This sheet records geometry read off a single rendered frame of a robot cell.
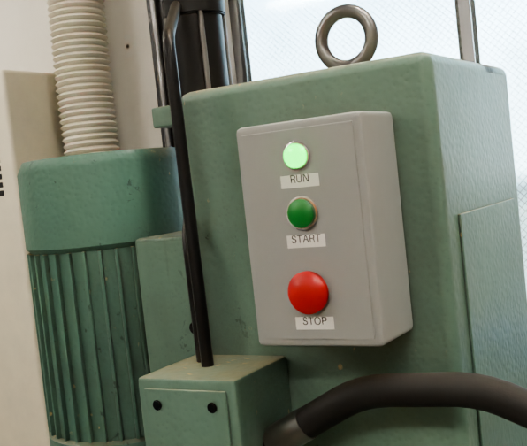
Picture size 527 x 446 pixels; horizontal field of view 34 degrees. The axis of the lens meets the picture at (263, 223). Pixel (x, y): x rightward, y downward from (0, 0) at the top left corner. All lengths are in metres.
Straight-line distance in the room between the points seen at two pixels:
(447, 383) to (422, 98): 0.20
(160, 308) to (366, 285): 0.28
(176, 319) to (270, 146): 0.25
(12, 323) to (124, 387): 1.60
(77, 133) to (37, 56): 0.43
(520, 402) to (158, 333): 0.36
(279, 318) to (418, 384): 0.11
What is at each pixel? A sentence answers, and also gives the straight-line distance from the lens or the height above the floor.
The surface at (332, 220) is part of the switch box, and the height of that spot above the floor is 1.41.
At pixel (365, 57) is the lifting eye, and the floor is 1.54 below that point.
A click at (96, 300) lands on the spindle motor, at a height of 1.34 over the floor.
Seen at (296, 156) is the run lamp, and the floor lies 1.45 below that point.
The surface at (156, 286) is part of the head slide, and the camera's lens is 0.81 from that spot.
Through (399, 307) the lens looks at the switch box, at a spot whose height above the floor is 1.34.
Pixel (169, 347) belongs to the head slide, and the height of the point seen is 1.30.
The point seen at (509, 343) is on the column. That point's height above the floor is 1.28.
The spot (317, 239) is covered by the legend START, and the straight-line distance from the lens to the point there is 0.60.
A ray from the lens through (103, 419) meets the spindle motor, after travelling 0.87.
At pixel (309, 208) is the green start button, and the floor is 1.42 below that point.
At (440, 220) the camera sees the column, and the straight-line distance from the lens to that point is 0.63.
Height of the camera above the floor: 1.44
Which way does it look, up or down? 3 degrees down
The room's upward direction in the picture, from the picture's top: 6 degrees counter-clockwise
